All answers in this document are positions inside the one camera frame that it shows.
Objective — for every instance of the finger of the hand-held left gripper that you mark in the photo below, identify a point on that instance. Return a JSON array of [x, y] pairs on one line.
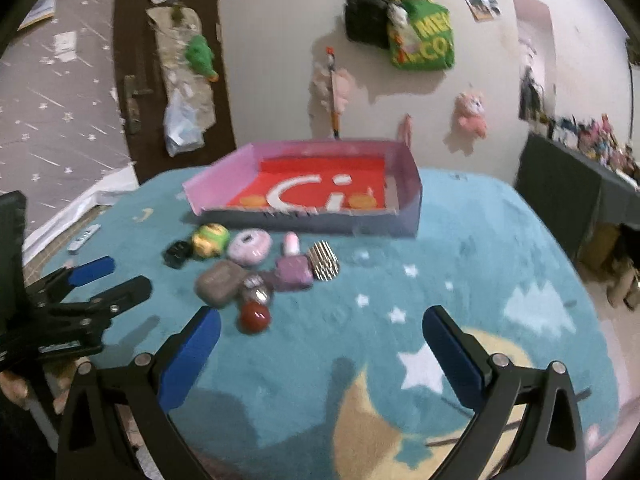
[[92, 269], [125, 292]]

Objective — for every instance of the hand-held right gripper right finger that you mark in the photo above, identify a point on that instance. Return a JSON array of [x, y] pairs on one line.
[[450, 360]]

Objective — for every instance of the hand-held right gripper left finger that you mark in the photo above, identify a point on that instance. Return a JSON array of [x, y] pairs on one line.
[[192, 360]]

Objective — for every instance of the grey earbuds case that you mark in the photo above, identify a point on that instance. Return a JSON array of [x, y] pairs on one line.
[[219, 284]]

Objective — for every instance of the yellow green toy figure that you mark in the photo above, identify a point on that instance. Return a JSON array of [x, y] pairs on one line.
[[210, 240]]

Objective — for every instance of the purple nail polish bottle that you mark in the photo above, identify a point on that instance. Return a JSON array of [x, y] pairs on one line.
[[293, 270]]

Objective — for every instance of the white hair brush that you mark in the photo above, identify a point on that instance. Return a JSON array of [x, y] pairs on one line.
[[324, 261]]

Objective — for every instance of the pink cardboard box red inside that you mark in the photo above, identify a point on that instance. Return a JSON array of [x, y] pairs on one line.
[[320, 180]]

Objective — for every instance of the person's left hand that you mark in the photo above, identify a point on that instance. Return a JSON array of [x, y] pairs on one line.
[[12, 389]]

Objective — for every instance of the white remote control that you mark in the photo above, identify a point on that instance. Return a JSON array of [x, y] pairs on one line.
[[83, 238]]

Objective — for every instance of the red brown ball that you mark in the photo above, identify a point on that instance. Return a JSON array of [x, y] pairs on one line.
[[254, 317]]

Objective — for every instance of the glitter bottle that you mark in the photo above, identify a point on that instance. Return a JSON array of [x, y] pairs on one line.
[[257, 291]]

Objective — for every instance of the teal printed blanket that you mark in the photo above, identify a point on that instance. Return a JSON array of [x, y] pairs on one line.
[[450, 260]]

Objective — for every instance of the lavender round case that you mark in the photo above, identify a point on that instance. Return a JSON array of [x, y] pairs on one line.
[[250, 247]]

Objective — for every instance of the clear plastic bag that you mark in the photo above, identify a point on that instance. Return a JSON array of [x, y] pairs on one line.
[[182, 125]]

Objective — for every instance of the table with dark cloth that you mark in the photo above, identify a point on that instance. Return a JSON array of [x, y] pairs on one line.
[[560, 185]]

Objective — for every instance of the small pink plush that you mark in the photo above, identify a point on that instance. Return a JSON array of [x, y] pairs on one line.
[[405, 130]]

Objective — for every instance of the brown door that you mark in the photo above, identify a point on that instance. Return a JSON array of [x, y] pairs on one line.
[[130, 35]]

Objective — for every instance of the green plush toy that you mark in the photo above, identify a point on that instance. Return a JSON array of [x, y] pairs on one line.
[[201, 56]]

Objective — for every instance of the beige hanging organizer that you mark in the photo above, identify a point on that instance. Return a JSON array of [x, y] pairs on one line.
[[172, 35]]

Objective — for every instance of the row of bottles and figures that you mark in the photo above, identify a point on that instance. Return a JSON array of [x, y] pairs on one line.
[[600, 140]]

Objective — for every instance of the green fabric bag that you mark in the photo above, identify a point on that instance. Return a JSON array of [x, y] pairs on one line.
[[427, 40]]

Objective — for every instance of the black bag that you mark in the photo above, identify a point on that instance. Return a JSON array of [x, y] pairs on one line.
[[367, 15]]

